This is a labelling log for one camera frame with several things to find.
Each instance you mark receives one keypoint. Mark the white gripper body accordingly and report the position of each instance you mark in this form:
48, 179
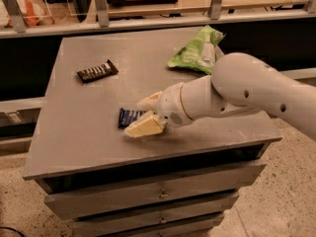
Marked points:
171, 107

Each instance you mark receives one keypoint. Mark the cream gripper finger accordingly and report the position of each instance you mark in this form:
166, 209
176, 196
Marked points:
151, 103
148, 124

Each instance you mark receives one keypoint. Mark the blue rxbar blueberry bar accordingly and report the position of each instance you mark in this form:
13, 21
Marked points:
126, 117

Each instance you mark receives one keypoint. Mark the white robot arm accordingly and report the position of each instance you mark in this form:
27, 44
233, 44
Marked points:
238, 83

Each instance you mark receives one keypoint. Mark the black rxbar chocolate bar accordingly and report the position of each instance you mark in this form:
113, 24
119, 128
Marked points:
98, 72

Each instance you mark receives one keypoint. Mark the green chip bag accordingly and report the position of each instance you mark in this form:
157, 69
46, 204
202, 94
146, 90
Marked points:
199, 53

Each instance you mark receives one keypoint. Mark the grey drawer cabinet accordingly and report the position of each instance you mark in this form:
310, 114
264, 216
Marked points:
77, 142

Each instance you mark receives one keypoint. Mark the top grey drawer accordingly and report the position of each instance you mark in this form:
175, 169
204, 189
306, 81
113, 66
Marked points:
132, 193

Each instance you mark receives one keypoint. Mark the grey drawer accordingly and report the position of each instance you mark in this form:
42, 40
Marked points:
157, 214
205, 221
132, 193

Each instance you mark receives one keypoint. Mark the middle grey drawer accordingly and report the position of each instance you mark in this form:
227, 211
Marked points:
157, 214

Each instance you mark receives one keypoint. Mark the bottom grey drawer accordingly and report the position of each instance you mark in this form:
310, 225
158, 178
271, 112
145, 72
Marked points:
205, 221

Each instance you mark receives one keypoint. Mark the orange white bag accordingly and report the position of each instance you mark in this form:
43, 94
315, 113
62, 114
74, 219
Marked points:
35, 13

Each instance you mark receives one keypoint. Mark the grey metal bracket middle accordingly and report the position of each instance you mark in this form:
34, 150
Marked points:
102, 13

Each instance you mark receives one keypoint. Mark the grey metal bracket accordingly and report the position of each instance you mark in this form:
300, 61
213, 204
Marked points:
17, 20
214, 10
102, 13

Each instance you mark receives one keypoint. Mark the grey metal bracket right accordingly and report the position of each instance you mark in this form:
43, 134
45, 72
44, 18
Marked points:
214, 10

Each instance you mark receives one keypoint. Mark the grey metal bracket left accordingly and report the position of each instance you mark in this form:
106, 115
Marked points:
17, 20

